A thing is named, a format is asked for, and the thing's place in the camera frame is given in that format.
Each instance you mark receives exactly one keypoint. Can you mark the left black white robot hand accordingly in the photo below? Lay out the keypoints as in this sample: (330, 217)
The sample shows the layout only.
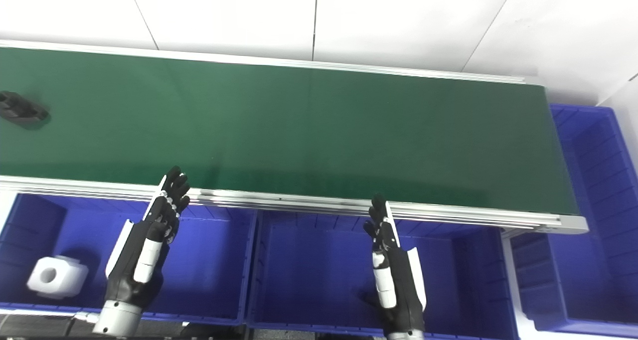
(132, 275)

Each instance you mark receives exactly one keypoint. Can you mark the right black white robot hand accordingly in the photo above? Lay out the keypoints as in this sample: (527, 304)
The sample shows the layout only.
(403, 295)

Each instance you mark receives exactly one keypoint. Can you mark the black flanged metal part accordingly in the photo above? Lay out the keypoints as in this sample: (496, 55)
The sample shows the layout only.
(20, 110)

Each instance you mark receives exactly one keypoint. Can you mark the white plastic block part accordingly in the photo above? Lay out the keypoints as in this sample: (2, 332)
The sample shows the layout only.
(70, 280)

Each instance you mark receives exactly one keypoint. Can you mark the green conveyor belt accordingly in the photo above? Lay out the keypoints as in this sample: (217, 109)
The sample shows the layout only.
(299, 203)
(324, 130)

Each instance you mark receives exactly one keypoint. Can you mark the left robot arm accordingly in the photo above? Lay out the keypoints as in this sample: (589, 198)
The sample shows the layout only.
(117, 317)

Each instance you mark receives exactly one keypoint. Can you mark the blue plastic bin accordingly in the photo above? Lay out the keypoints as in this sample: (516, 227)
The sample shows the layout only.
(209, 260)
(598, 230)
(309, 280)

